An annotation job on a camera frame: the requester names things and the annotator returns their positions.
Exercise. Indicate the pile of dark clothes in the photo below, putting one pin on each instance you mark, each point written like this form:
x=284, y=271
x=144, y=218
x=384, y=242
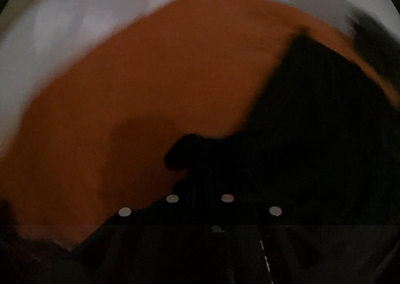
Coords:
x=381, y=49

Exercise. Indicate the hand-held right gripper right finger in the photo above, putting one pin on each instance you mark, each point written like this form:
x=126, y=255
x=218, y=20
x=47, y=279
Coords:
x=215, y=209

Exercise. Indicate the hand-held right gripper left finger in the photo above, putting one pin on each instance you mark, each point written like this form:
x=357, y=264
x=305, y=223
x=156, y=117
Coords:
x=187, y=206

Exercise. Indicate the black garment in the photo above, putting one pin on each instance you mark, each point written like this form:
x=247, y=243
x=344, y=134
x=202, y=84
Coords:
x=312, y=115

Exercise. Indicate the orange bed sheet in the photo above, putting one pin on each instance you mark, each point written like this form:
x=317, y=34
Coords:
x=156, y=68

